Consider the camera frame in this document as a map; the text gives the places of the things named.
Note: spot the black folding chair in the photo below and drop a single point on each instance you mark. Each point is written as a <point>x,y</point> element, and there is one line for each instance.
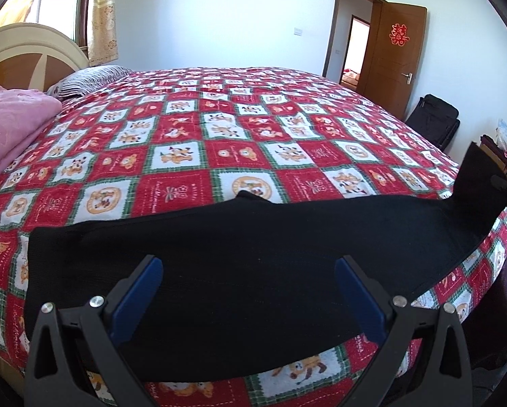
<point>433,121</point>

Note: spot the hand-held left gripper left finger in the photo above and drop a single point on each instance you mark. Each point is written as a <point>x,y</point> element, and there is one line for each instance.
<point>137,301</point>

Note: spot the red checkered printed bed cover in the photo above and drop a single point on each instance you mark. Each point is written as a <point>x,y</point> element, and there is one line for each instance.
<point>236,135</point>

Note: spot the cream and brown headboard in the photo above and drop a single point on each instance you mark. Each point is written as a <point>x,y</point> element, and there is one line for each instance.
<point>20,63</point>

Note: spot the window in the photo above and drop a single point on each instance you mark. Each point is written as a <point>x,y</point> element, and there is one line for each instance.
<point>63,0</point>

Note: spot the wooden cabinet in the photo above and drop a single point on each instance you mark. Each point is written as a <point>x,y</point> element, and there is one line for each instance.
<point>497,157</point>

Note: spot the brown wooden door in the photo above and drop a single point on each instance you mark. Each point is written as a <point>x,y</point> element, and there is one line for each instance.
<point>389,76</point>

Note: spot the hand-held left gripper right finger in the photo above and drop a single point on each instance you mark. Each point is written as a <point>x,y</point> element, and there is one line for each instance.
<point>359,301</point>

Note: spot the folded pink blanket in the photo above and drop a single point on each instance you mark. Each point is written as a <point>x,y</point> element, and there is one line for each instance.
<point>12,123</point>

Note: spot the narrow yellow curtain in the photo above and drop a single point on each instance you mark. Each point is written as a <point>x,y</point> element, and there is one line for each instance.
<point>103,21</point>

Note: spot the brown door frame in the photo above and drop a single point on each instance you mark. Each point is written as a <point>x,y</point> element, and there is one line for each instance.
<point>332,38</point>

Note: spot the black pants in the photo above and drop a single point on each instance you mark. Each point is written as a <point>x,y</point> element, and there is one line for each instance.
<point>253,254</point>

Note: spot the striped pillow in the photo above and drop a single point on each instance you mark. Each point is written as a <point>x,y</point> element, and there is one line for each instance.
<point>88,78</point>

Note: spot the red paper door ornament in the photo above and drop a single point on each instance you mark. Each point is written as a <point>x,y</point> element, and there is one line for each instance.
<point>399,34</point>

